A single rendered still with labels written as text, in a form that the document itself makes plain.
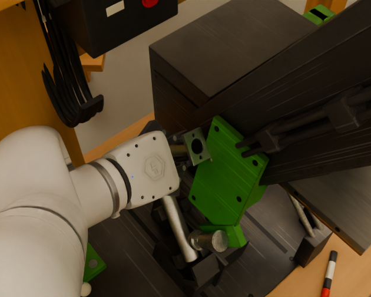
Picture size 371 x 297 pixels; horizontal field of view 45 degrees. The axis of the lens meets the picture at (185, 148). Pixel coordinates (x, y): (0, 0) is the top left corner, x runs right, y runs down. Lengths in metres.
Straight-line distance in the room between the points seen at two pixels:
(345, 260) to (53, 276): 0.86
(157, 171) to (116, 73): 1.96
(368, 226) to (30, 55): 0.63
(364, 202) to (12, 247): 0.69
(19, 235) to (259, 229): 0.81
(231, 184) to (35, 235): 0.51
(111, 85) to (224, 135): 1.89
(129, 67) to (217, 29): 1.75
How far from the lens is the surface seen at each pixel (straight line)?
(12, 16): 0.74
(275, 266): 1.01
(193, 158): 0.74
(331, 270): 1.02
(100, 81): 2.60
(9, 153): 0.53
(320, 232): 0.95
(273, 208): 1.07
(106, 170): 0.63
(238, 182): 0.74
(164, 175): 0.70
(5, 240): 0.27
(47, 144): 0.52
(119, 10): 0.69
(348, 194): 0.86
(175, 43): 0.90
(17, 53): 0.78
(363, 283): 1.05
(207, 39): 0.91
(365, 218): 0.84
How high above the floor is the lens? 1.83
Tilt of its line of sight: 54 degrees down
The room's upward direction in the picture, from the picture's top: straight up
